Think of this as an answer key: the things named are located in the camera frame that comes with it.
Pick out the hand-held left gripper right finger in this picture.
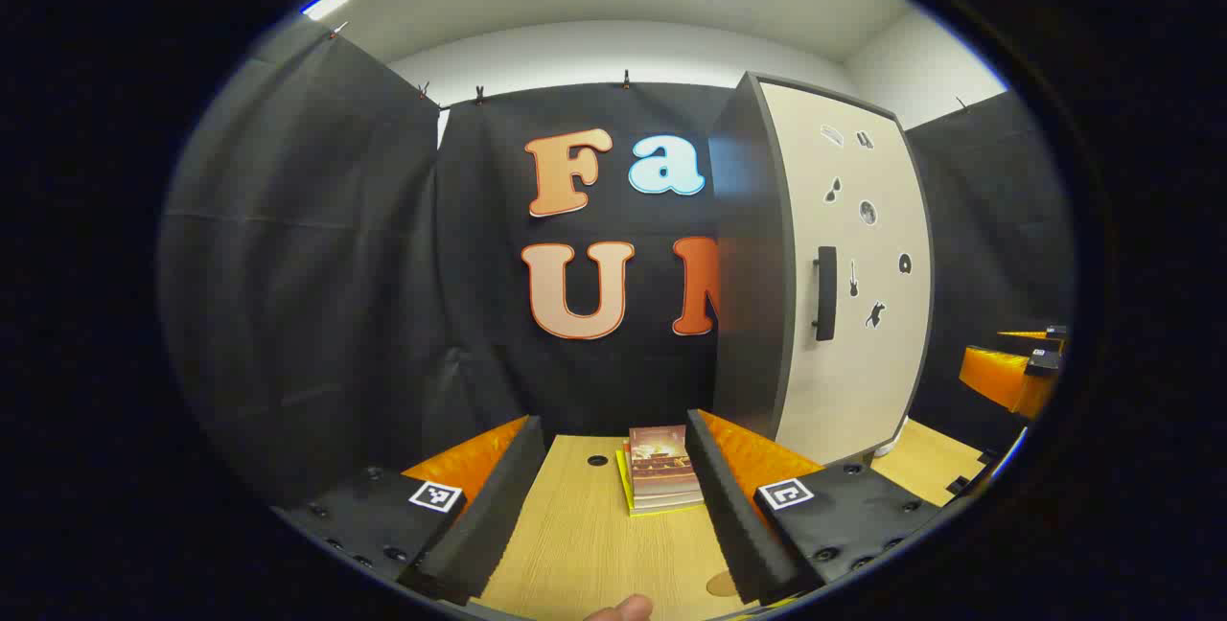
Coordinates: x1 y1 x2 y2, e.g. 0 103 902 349
684 408 947 608

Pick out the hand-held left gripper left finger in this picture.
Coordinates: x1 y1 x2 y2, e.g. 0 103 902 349
271 415 547 608

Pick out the black door handle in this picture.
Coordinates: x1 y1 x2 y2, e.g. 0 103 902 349
813 245 838 342

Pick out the grey cabinet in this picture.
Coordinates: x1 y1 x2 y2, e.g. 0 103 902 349
709 70 936 464

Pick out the yellow book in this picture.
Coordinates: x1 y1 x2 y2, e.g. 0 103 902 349
615 448 706 518

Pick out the black backdrop cloth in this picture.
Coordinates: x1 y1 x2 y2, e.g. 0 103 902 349
158 17 1075 507

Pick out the black table edge bracket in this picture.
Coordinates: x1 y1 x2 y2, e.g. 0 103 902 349
947 448 1000 497

